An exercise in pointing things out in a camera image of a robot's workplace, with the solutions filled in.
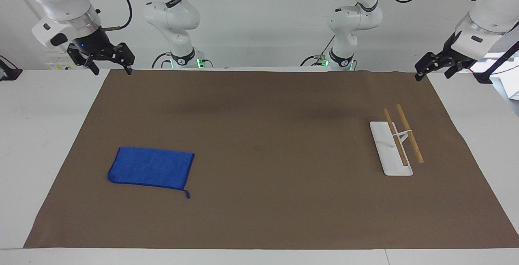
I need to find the blue towel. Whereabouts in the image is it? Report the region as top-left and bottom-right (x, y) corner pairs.
(107, 146), (195, 199)

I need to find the black stand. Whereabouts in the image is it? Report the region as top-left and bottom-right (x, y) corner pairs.
(0, 54), (23, 82)
(472, 40), (519, 84)

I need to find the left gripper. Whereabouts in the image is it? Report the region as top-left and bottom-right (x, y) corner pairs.
(414, 32), (477, 81)

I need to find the white rack with wooden bars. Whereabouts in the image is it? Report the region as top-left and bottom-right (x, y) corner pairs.
(369, 104), (425, 177)

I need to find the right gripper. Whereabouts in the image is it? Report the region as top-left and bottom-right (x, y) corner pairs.
(66, 26), (135, 76)

